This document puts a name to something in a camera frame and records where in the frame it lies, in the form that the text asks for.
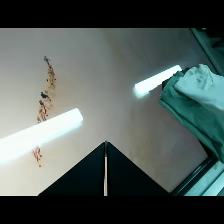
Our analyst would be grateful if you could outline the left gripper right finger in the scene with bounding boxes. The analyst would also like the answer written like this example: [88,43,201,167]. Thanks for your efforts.
[105,140,171,197]

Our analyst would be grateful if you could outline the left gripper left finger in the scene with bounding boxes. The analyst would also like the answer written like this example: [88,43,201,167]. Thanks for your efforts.
[38,141,107,197]

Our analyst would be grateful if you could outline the green garment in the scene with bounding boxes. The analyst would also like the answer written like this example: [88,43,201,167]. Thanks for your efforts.
[158,68,224,164]

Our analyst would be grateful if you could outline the white garment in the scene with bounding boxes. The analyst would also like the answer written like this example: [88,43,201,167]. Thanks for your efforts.
[173,63,224,112]

